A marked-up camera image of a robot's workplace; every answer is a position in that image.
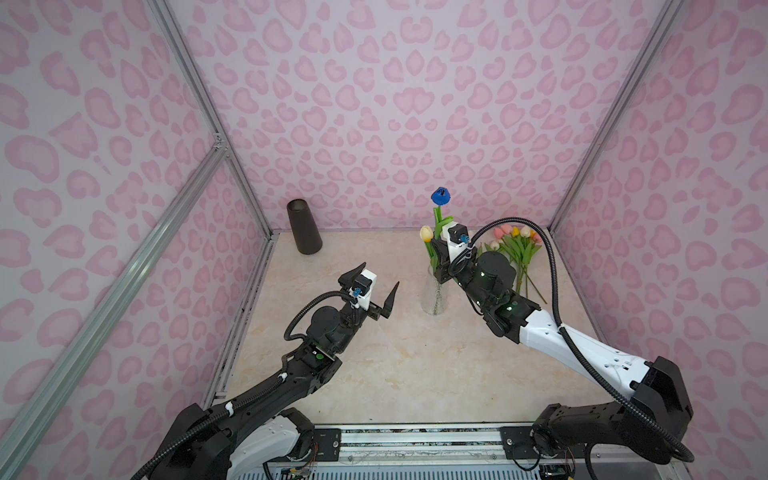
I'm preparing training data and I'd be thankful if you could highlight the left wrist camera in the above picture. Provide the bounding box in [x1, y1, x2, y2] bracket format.
[349, 269, 377, 311]

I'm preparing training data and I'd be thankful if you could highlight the yellow white tulip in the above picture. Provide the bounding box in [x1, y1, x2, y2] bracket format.
[420, 226, 439, 274]

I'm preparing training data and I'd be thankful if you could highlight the black cone vase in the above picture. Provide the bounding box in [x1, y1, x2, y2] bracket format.
[287, 199, 323, 255]

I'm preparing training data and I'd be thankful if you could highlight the right corner aluminium post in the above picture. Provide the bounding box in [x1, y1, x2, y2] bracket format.
[549, 0, 688, 234]

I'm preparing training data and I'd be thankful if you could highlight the left corner aluminium post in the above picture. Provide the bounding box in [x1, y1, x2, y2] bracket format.
[146, 0, 274, 240]

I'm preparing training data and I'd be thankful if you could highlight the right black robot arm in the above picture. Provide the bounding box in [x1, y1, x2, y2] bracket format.
[429, 239, 695, 465]

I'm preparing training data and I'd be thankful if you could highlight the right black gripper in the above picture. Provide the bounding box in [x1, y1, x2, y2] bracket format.
[430, 237, 496, 310]

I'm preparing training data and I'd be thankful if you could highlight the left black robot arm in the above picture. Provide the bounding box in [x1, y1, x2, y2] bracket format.
[133, 264, 397, 479]

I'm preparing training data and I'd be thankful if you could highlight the corner aluminium post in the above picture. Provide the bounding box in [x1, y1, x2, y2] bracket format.
[549, 0, 688, 234]
[146, 0, 274, 240]

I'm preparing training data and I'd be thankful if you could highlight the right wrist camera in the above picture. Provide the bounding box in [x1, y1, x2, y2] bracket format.
[440, 221, 470, 262]

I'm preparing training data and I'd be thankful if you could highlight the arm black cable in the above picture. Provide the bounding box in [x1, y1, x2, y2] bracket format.
[464, 217, 695, 464]
[128, 290, 355, 480]

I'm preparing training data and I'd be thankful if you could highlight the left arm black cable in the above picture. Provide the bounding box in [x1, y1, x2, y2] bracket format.
[128, 290, 355, 480]

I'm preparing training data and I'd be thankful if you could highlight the clear glass vase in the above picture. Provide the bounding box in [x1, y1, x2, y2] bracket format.
[421, 265, 449, 316]

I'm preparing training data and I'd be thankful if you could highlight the aluminium frame diagonal bar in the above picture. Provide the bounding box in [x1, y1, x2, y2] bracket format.
[1, 144, 229, 479]

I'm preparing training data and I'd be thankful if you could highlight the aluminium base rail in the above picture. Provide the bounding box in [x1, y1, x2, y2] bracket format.
[179, 419, 691, 480]

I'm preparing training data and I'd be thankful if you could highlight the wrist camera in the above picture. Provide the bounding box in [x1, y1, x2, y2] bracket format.
[349, 269, 377, 311]
[440, 221, 470, 262]

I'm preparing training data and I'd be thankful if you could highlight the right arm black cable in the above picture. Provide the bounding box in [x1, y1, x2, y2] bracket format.
[464, 217, 695, 464]

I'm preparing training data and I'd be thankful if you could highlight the bunch of artificial tulips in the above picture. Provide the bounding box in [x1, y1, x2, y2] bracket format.
[479, 224, 547, 303]

